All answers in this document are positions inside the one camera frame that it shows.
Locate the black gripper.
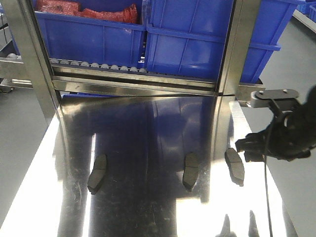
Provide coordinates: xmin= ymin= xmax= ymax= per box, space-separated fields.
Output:
xmin=235 ymin=87 xmax=316 ymax=162

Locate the brake pad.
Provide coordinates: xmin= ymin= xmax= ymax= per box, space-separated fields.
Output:
xmin=225 ymin=148 xmax=245 ymax=187
xmin=87 ymin=154 xmax=108 ymax=195
xmin=182 ymin=152 xmax=198 ymax=192

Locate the right blue plastic bin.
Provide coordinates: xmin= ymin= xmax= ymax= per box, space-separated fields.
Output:
xmin=145 ymin=0 xmax=303 ymax=83

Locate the blue plastic bin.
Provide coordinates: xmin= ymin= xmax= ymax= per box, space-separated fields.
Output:
xmin=145 ymin=0 xmax=303 ymax=83
xmin=32 ymin=0 xmax=146 ymax=67

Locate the red mesh bag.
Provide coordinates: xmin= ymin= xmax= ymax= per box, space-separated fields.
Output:
xmin=36 ymin=0 xmax=138 ymax=24

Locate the roller track with wheels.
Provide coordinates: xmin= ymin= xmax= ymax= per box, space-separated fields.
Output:
xmin=49 ymin=58 xmax=148 ymax=73

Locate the left blue plastic bin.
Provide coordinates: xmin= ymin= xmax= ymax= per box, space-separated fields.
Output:
xmin=32 ymin=0 xmax=146 ymax=67

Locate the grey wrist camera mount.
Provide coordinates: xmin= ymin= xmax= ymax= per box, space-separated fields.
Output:
xmin=248 ymin=89 xmax=300 ymax=117

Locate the stainless steel rack frame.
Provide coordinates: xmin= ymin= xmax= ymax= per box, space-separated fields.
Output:
xmin=0 ymin=0 xmax=262 ymax=122

